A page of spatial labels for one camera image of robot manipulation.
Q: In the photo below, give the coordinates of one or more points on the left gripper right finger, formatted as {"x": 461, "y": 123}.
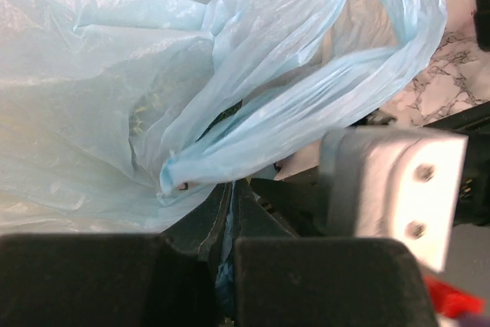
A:
{"x": 282, "y": 280}

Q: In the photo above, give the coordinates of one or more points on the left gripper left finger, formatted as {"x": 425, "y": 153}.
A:
{"x": 164, "y": 279}

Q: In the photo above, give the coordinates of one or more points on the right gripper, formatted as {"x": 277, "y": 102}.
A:
{"x": 315, "y": 204}

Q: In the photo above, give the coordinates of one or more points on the blue plastic bag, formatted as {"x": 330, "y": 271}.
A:
{"x": 122, "y": 116}

